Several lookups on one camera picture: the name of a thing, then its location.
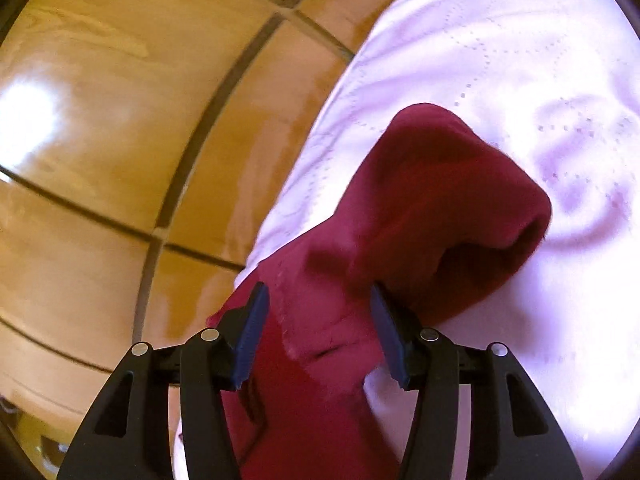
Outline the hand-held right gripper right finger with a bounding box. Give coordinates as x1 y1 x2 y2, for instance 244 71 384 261
369 284 584 480

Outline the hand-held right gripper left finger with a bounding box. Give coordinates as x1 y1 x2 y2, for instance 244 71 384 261
56 281 271 480

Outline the pale pink quilted bedspread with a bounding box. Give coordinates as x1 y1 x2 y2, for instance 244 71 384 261
172 0 640 480

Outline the dark red cloth garment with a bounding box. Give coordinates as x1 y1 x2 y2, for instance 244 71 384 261
206 102 553 480

